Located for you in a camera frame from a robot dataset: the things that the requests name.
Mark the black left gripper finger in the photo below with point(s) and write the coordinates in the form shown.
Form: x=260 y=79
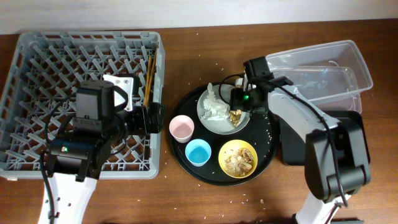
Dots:
x=156 y=109
x=155 y=124

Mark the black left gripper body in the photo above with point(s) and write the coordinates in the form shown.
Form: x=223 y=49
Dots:
x=135 y=121

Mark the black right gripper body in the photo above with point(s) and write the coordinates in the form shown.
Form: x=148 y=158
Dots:
x=245 y=99

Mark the gold foil wrapper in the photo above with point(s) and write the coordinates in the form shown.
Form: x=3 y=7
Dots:
x=235 y=117

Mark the white tissue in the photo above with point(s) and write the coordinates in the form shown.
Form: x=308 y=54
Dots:
x=214 y=109

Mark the blue cup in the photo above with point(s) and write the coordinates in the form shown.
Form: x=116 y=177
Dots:
x=198 y=152

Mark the yellow bowl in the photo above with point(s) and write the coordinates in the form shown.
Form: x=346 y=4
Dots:
x=236 y=144

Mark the nut shell food scraps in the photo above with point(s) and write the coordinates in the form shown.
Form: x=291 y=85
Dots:
x=239 y=162

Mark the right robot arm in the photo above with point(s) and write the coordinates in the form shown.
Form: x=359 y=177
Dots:
x=336 y=151

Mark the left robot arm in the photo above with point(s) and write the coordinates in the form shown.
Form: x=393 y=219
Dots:
x=72 y=162

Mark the grey plastic dishwasher rack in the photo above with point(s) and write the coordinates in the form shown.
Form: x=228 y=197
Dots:
x=46 y=68

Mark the pink cup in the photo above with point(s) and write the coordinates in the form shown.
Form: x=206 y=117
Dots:
x=181 y=128

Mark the grey round plate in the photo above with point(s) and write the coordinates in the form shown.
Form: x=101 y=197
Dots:
x=225 y=126

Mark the right wooden chopstick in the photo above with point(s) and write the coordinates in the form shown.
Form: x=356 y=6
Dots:
x=149 y=83

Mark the wooden chopstick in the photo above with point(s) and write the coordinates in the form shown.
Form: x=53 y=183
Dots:
x=149 y=66
x=149 y=83

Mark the left wooden chopstick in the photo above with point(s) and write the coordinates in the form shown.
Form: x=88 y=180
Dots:
x=149 y=66

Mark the black rectangular tray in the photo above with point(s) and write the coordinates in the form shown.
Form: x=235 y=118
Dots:
x=292 y=145

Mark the inner clear plastic bin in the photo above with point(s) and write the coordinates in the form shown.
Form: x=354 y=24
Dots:
x=320 y=83

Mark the clear plastic bin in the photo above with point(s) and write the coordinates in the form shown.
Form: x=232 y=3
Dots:
x=343 y=53
x=320 y=83

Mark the outer clear plastic bin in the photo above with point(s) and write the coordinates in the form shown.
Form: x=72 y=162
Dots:
x=343 y=53

